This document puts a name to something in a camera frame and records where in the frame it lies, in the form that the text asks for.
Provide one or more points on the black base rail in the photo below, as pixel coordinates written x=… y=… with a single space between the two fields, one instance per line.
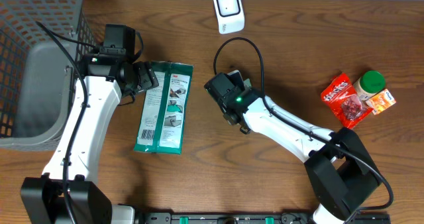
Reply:
x=168 y=218

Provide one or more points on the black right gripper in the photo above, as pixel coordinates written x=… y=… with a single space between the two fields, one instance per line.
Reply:
x=228 y=117

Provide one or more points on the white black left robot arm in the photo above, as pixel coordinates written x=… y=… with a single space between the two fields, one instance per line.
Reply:
x=66 y=191

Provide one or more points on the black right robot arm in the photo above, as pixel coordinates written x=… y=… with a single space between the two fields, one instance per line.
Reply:
x=340 y=169

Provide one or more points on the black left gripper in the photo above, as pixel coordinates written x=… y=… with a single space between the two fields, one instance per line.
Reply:
x=146 y=71

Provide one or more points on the red snack bag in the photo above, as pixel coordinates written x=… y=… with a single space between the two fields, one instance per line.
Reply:
x=343 y=100

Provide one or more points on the orange tissue pack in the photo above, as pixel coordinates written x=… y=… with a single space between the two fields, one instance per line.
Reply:
x=381 y=101

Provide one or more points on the white barcode scanner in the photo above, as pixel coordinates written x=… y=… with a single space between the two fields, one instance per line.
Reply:
x=230 y=16

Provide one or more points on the grey plastic mesh basket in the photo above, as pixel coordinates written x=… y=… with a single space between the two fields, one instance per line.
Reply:
x=37 y=79

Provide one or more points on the green white package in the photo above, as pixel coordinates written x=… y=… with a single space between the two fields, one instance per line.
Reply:
x=162 y=121

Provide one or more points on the light blue tissue pack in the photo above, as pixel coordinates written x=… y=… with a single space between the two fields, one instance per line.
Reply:
x=247 y=84

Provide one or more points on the green capped white jar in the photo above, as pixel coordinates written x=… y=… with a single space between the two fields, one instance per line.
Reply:
x=368 y=85

